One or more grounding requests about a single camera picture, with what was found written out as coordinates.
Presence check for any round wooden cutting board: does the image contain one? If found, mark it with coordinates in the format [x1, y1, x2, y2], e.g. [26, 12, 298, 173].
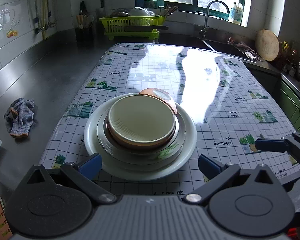
[255, 29, 280, 62]

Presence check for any cluster of condiment bottles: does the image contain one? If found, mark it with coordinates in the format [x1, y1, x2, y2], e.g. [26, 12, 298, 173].
[277, 40, 300, 78]

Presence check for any bundle of chopsticks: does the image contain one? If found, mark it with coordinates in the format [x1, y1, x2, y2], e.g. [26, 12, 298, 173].
[164, 4, 179, 18]

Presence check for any detergent bottle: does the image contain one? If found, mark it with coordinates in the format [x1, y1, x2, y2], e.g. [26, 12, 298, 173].
[229, 0, 244, 25]

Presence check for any printed plant grid tablecloth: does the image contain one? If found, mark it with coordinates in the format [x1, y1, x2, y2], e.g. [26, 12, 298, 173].
[40, 42, 300, 198]

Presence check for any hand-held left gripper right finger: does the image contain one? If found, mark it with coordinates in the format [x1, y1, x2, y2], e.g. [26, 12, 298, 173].
[185, 154, 276, 203]

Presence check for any green kitchen cabinet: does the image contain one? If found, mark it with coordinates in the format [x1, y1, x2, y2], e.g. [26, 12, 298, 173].
[280, 80, 300, 136]

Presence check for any teal basin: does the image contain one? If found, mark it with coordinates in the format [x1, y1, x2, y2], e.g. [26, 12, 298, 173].
[210, 11, 229, 21]

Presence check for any cream bowl with orange handle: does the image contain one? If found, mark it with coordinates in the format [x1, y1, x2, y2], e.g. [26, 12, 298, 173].
[108, 88, 177, 142]

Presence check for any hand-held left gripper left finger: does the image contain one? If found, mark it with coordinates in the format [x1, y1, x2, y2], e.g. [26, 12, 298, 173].
[26, 153, 117, 204]

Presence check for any metal flexible hose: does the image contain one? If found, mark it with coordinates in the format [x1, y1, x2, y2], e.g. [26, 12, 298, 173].
[33, 0, 41, 34]

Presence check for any black utensil holder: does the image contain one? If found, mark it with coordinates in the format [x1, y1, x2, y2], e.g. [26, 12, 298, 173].
[75, 1, 94, 43]

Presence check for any kitchen cleaver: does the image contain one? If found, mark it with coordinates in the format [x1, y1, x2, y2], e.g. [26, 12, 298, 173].
[97, 0, 107, 18]

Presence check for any reddish dish rag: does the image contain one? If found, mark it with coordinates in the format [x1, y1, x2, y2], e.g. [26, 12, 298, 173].
[227, 37, 259, 55]

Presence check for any large white bowl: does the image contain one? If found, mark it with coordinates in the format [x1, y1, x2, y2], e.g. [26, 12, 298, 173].
[129, 7, 148, 17]

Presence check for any green plastic dish rack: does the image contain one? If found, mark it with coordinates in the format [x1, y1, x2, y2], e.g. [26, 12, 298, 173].
[99, 15, 165, 41]

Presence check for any stainless steel bowl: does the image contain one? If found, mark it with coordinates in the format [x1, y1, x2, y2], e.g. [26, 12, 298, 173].
[103, 100, 180, 152]

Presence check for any chrome faucet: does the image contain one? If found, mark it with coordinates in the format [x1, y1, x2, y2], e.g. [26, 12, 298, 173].
[199, 0, 230, 39]

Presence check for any black kitchen sink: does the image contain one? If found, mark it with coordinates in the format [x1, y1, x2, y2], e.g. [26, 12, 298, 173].
[202, 37, 263, 63]

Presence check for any dark metal bowl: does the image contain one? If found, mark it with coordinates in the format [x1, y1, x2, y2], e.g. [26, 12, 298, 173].
[110, 8, 129, 18]

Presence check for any grey knit glove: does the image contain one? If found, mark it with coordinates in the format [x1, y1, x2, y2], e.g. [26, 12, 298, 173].
[4, 97, 36, 138]

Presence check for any plain white deep plate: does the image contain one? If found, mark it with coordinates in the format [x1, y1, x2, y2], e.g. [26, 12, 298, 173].
[84, 93, 197, 181]

